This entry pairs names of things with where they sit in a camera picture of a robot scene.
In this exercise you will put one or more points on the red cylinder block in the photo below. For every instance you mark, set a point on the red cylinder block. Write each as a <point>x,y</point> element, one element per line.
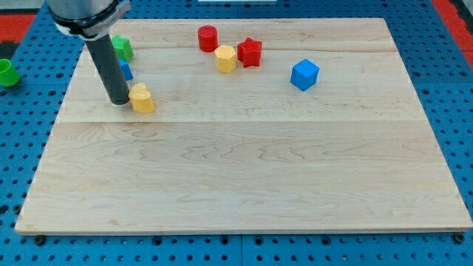
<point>207,38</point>

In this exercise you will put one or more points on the green cup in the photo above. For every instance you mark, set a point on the green cup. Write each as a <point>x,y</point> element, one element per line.
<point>8,76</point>

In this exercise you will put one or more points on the yellow hexagon block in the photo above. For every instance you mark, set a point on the yellow hexagon block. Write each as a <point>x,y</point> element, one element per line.
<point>225,58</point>

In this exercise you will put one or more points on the blue triangle block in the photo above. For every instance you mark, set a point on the blue triangle block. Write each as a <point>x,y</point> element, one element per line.
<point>125,67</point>

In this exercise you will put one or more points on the red star block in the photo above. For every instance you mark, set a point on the red star block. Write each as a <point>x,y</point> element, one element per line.
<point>249,52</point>

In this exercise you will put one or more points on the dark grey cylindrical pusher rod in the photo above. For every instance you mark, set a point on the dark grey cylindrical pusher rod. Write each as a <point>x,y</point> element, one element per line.
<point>108,67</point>

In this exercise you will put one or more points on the yellow heart block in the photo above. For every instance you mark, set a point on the yellow heart block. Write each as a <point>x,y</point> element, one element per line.
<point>141,99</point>

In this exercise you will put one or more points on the green star block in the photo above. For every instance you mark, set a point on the green star block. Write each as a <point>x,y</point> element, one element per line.
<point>122,47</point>

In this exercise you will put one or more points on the blue cube block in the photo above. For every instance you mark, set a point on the blue cube block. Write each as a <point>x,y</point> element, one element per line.
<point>304,74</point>

